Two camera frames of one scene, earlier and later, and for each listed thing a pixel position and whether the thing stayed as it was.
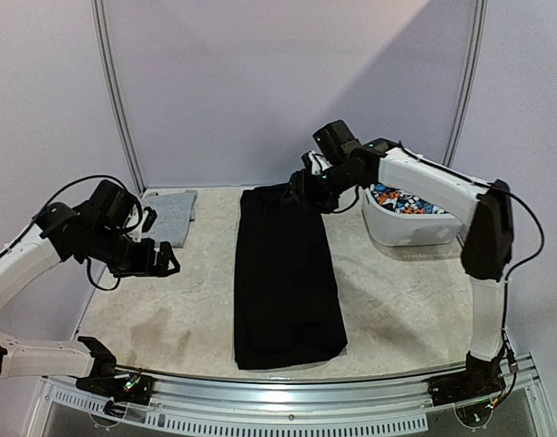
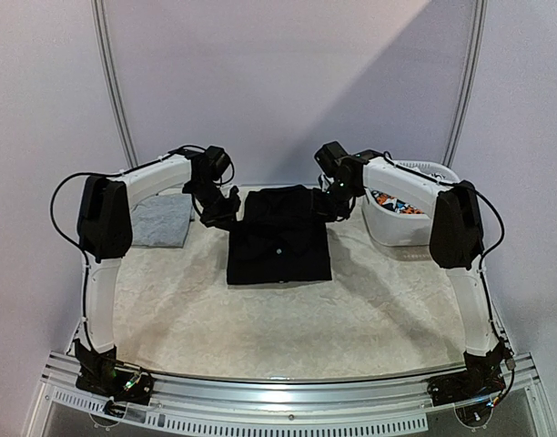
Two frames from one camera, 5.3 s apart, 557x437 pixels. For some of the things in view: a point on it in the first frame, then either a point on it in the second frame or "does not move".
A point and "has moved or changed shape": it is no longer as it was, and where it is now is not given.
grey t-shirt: x=174 y=214 does not move
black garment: x=287 y=302 has moved or changed shape
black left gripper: x=145 y=265 → x=227 y=218
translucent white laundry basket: x=389 y=227 does not move
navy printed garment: x=402 y=201 does not move
